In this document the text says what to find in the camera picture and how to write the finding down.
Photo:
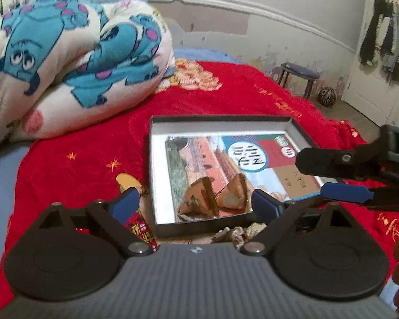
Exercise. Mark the dark hanging clothes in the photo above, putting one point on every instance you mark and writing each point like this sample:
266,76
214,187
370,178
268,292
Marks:
382,40

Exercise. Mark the white door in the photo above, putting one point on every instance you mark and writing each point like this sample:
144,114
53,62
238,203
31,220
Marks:
362,86

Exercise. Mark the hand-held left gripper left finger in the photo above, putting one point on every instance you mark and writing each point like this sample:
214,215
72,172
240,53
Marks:
126,203

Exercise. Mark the cartoon monster printed quilt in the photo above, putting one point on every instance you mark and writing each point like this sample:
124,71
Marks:
69,56

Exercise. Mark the shallow grey cardboard box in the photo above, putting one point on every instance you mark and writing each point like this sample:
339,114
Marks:
158,179

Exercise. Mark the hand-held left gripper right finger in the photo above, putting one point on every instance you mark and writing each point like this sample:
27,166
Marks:
265,206

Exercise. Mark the red embroidered bedspread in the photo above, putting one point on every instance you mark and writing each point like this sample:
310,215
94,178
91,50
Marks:
86,159

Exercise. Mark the brown patterned ball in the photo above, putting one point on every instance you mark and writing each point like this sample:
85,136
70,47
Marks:
327,97

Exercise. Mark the brown crochet scrunchie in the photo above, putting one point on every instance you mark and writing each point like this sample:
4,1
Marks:
231,235

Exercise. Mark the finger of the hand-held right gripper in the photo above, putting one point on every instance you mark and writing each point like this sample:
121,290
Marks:
319,162
342,193

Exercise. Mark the colourful picture book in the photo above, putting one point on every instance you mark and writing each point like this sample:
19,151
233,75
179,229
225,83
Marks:
202,159

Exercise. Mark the blue padded stool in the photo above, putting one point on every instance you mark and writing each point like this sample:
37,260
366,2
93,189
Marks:
299,72

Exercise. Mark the cream crochet scrunchie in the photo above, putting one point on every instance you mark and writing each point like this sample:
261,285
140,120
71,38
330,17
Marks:
256,228

